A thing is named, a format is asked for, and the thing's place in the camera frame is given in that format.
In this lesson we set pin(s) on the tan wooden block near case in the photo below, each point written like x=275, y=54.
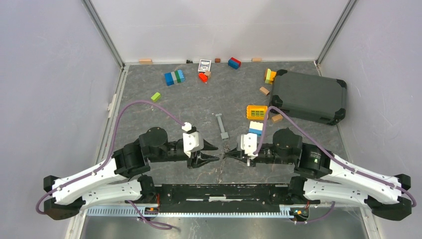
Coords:
x=264, y=90

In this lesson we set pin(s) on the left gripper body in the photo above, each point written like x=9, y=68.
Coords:
x=191, y=164

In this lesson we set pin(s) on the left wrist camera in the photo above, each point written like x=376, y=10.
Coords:
x=192, y=139

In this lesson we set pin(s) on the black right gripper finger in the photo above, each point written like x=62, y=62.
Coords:
x=232, y=151
x=233, y=155

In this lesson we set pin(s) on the grey toy axle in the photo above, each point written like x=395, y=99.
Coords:
x=223, y=133

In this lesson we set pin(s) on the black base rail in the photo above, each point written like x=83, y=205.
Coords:
x=222, y=198

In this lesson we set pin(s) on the tan wooden block at wall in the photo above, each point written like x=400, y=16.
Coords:
x=145, y=61

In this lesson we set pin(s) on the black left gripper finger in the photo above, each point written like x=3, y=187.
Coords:
x=205, y=159
x=208, y=146

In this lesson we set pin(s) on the lime green block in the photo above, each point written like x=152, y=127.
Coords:
x=156, y=97

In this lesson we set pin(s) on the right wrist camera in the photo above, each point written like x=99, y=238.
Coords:
x=247, y=144

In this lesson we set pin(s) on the playing card box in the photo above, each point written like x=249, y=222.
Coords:
x=204, y=65

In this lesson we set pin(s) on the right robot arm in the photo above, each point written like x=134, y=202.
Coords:
x=322, y=176

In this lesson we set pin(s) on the red and blue brick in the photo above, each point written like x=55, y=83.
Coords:
x=234, y=63

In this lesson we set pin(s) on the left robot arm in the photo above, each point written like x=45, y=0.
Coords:
x=122, y=177

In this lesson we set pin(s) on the dark grey hard case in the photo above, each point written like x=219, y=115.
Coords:
x=309, y=97

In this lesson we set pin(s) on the white and blue brick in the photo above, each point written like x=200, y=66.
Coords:
x=256, y=127

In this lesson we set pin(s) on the orange green brown brick stack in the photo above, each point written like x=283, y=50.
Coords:
x=269, y=76

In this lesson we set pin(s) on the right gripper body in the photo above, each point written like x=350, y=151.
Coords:
x=256, y=160

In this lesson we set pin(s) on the yellow window brick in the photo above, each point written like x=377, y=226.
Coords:
x=255, y=112

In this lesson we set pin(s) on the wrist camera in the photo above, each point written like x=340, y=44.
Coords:
x=247, y=144
x=192, y=139

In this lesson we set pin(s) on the blue grey green brick stack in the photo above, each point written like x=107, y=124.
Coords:
x=174, y=77

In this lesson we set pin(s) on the red orange brick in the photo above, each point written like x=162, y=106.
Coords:
x=203, y=77

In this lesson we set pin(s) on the perforated metal ring plate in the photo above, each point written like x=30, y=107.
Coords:
x=226, y=148

